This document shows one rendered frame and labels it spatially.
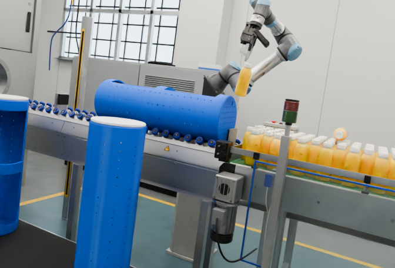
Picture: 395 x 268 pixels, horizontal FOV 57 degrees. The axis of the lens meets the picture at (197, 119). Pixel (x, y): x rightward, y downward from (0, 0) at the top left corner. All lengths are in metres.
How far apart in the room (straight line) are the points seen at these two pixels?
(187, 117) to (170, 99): 0.16
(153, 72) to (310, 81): 1.98
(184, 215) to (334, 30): 3.09
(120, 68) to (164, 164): 2.50
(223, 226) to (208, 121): 0.56
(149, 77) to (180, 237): 2.05
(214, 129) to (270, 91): 3.02
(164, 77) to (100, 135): 2.42
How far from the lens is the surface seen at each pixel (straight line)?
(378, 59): 4.80
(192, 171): 2.08
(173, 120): 2.09
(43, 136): 2.80
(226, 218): 1.79
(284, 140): 1.61
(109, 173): 1.80
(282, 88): 4.91
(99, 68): 4.71
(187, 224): 2.76
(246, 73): 1.99
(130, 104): 2.25
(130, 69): 4.41
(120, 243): 1.94
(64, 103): 2.82
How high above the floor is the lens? 1.26
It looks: 5 degrees down
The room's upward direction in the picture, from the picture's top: 8 degrees clockwise
